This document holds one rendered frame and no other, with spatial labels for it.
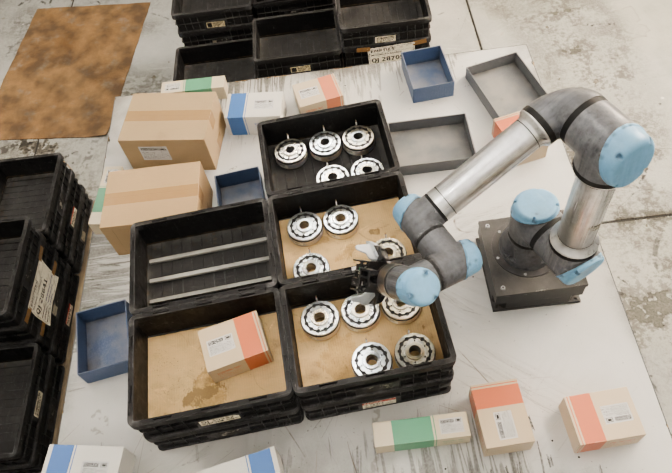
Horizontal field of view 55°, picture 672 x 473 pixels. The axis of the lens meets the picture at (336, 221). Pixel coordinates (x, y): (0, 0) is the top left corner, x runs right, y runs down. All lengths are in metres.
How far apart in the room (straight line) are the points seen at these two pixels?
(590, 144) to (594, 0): 2.76
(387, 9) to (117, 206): 1.63
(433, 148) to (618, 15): 1.98
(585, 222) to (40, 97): 3.16
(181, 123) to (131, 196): 0.32
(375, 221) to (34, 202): 1.57
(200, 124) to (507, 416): 1.32
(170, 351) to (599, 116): 1.20
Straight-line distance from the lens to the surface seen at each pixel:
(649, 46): 3.83
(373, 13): 3.11
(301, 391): 1.58
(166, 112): 2.30
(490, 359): 1.85
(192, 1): 3.59
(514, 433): 1.71
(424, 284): 1.25
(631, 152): 1.33
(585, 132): 1.35
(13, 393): 2.65
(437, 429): 1.71
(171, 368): 1.79
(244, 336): 1.69
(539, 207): 1.71
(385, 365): 1.66
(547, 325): 1.92
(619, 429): 1.77
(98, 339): 2.06
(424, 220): 1.35
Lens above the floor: 2.40
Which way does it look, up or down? 55 degrees down
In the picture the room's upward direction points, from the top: 10 degrees counter-clockwise
